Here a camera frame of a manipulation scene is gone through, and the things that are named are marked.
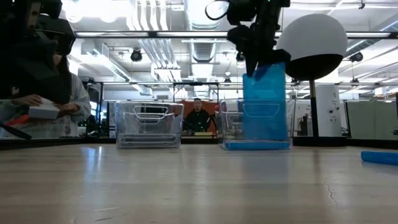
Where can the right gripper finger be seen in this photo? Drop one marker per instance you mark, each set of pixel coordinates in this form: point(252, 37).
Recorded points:
point(251, 67)
point(280, 56)

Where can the black ceiling spotlight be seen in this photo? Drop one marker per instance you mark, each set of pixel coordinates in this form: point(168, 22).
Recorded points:
point(240, 57)
point(356, 57)
point(136, 55)

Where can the clear plastic bin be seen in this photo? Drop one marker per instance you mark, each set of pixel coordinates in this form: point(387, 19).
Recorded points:
point(228, 124)
point(149, 124)

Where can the person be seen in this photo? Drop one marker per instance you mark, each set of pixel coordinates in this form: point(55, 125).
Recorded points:
point(79, 96)
point(197, 119)

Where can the green partition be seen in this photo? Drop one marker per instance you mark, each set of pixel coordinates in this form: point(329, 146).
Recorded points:
point(373, 119)

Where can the long ceiling light strip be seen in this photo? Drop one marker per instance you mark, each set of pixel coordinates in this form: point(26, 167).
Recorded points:
point(124, 34)

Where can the black aluminium table frame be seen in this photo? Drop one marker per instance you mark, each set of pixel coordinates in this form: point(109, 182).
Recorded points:
point(62, 143)

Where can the red flat object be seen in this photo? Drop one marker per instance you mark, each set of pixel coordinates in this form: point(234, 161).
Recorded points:
point(18, 119)

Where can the silver ceiling duct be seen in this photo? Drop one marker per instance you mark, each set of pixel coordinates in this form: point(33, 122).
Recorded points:
point(196, 18)

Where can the blue jewel case white label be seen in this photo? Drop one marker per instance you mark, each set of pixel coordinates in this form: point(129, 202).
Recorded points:
point(381, 157)

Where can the white globe table lamp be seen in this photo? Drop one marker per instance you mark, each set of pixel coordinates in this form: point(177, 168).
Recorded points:
point(311, 37)

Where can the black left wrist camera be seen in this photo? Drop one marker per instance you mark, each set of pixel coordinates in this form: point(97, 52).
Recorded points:
point(59, 34)

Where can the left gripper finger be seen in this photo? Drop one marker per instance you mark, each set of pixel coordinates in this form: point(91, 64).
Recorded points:
point(15, 130)

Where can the white box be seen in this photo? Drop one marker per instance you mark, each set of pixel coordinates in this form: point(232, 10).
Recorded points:
point(43, 112)

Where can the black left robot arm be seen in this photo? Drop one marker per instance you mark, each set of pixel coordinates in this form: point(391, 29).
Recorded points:
point(25, 68)

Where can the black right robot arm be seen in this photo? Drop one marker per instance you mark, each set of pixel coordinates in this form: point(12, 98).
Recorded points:
point(270, 9)

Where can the round ceiling light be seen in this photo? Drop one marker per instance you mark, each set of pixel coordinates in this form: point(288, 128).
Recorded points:
point(74, 14)
point(109, 14)

